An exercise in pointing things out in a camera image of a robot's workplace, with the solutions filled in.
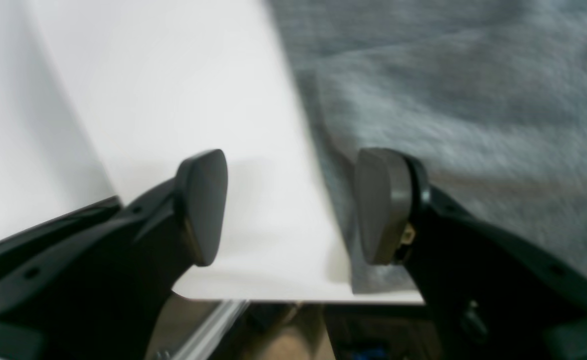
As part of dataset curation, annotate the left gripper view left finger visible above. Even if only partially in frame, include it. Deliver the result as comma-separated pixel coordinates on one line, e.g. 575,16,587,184
0,149,228,360

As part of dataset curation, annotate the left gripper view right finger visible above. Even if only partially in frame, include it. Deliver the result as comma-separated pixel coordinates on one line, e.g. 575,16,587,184
354,147,587,360

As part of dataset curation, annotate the grey T-shirt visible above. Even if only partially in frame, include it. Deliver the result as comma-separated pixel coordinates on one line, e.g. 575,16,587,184
268,0,587,294

